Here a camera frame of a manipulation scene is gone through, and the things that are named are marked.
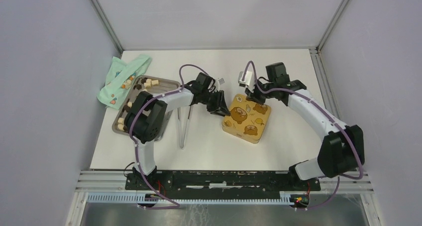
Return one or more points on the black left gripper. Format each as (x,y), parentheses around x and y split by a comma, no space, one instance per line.
(220,107)

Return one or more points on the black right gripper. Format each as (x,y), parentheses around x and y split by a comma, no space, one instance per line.
(253,96)

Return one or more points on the silver box lid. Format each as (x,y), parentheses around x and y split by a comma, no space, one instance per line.
(247,119)

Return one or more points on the metal serving tongs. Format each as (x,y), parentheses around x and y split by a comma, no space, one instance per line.
(182,126)

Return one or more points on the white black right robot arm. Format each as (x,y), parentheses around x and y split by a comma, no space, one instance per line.
(342,146)

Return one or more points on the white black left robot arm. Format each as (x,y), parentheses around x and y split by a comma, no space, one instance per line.
(145,118)

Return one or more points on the metal chocolate tray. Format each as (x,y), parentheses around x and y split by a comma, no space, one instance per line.
(149,84)

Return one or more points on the green patterned cloth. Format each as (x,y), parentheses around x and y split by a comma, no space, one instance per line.
(120,78)

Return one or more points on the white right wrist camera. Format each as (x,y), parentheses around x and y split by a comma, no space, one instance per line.
(246,79)

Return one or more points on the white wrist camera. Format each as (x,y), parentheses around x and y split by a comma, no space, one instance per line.
(219,83)
(246,79)

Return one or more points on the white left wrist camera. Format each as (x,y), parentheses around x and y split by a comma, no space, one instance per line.
(219,83)

